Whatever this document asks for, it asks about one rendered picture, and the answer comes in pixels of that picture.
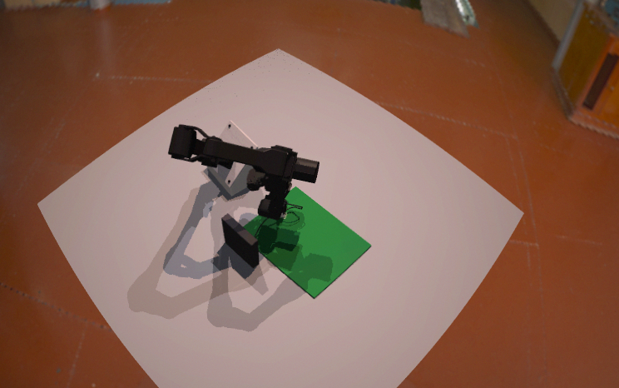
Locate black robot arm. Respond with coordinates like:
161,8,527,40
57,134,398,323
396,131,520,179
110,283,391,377
168,124,319,191

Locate green circuit board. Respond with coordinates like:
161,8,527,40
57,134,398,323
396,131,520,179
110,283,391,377
243,187,372,298

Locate black square cooling fan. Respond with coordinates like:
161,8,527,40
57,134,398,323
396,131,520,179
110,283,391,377
221,213,259,268

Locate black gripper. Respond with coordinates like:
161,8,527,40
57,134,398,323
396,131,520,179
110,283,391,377
258,177,292,221

